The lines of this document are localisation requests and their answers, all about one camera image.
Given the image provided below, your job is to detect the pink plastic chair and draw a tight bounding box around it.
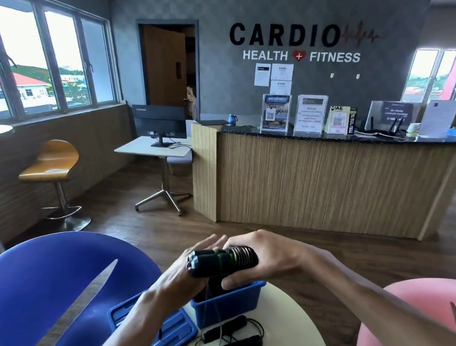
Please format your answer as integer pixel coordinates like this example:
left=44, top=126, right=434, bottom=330
left=342, top=271, right=456, bottom=346

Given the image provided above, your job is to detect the white wall notice with black header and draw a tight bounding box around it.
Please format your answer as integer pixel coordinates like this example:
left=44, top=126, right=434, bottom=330
left=250, top=60, right=276, bottom=89

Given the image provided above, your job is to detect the wall lettering sign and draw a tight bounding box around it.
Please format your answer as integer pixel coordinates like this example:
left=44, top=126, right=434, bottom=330
left=226, top=0, right=385, bottom=85

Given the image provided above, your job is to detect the grey countertop notice board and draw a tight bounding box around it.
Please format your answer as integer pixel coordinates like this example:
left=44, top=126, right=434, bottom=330
left=359, top=92, right=429, bottom=142

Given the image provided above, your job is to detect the person's right hand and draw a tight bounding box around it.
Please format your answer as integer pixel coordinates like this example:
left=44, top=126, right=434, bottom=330
left=213, top=221, right=318, bottom=292

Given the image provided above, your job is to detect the black router with antennas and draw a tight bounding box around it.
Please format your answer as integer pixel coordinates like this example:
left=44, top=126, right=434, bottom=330
left=366, top=113, right=407, bottom=138

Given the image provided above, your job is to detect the large multi-pane window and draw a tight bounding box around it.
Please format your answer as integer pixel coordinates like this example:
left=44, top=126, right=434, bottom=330
left=0, top=0, right=125, bottom=126

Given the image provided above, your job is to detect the blue plastic chair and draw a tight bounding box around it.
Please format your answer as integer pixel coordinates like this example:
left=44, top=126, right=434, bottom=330
left=0, top=216, right=176, bottom=346

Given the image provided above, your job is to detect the wooden reception counter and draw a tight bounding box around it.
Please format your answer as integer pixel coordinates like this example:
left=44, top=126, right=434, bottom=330
left=179, top=76, right=456, bottom=279

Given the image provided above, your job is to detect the white office desk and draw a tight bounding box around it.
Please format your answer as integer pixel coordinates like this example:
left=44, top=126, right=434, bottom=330
left=112, top=127, right=205, bottom=226

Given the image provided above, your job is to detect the white paper sign stand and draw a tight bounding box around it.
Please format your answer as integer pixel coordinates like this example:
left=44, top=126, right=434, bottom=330
left=412, top=96, right=456, bottom=142

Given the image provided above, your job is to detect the small window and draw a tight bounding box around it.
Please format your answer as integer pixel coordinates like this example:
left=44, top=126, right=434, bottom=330
left=392, top=42, right=456, bottom=108

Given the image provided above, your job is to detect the blue plastic bin lid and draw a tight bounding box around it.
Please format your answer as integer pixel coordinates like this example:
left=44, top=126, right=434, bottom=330
left=104, top=284, right=201, bottom=346

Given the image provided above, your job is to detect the person's left hand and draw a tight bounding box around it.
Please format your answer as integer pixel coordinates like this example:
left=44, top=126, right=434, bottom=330
left=145, top=232, right=240, bottom=322

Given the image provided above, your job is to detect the black green hand grip trainer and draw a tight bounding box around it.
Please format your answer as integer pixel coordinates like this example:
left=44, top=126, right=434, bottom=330
left=184, top=239, right=261, bottom=282

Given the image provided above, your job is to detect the brown wooden door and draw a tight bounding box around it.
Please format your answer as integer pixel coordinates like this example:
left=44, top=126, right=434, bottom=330
left=132, top=8, right=216, bottom=128

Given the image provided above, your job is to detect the person's right forearm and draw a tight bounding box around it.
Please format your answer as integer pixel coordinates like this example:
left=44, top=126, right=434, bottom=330
left=299, top=223, right=456, bottom=346

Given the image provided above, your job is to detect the acrylic stand with blue poster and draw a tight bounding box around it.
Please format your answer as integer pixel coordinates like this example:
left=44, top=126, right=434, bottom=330
left=254, top=89, right=299, bottom=138

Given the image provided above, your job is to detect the blue plastic bin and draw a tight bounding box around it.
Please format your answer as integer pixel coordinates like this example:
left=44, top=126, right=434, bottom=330
left=188, top=278, right=273, bottom=331

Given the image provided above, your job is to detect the acrylic stand with white sheet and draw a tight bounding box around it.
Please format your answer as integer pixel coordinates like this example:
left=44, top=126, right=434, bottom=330
left=287, top=90, right=335, bottom=141

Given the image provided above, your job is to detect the wooden bar stool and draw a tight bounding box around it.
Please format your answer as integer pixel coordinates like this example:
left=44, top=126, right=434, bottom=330
left=13, top=136, right=94, bottom=241

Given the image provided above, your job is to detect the black yellow payment code stand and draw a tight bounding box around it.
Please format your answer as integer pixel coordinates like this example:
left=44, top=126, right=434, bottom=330
left=322, top=101, right=362, bottom=140

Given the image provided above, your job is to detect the black computer monitor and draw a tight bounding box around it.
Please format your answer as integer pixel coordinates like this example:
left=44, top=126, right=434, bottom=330
left=131, top=95, right=192, bottom=153

